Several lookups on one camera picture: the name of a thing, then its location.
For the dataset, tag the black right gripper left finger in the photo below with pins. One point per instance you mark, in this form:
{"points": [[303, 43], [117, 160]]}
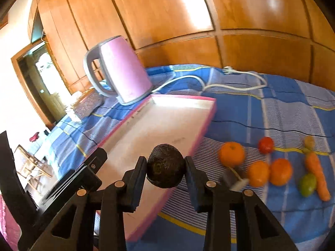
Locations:
{"points": [[121, 197]]}

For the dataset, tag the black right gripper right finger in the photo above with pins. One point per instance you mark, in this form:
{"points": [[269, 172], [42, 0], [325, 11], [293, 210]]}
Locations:
{"points": [[208, 197]]}

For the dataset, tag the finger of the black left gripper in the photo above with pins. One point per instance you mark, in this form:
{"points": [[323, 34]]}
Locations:
{"points": [[85, 177]]}

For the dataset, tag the dark block with white top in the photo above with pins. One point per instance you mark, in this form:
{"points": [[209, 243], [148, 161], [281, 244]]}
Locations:
{"points": [[234, 179]]}

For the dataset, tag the orange tangerine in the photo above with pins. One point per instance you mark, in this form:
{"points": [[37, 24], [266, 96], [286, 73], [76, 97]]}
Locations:
{"points": [[231, 154], [258, 174], [281, 172]]}

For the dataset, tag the red tomato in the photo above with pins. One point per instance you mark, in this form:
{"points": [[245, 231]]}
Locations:
{"points": [[266, 145]]}

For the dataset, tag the green lime fruit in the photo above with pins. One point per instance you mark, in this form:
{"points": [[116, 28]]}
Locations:
{"points": [[307, 184]]}

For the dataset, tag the orange carrot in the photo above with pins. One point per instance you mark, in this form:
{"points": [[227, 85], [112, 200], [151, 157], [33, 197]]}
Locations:
{"points": [[313, 165]]}

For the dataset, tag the small yellowish fruit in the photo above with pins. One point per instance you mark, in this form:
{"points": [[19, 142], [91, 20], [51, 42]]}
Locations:
{"points": [[309, 143]]}

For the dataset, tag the glittery purple box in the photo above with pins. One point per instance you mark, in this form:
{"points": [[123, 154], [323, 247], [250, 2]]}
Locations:
{"points": [[83, 104]]}

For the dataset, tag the blue plaid bedsheet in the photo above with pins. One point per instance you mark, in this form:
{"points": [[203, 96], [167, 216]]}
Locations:
{"points": [[285, 110]]}

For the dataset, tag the wooden framed doorway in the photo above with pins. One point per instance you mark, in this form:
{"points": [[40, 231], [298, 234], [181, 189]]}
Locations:
{"points": [[42, 82]]}

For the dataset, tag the pink electric kettle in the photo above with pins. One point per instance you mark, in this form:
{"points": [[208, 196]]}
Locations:
{"points": [[124, 73]]}

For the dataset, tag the wooden wardrobe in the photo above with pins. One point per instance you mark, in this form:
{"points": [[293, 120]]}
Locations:
{"points": [[291, 38]]}

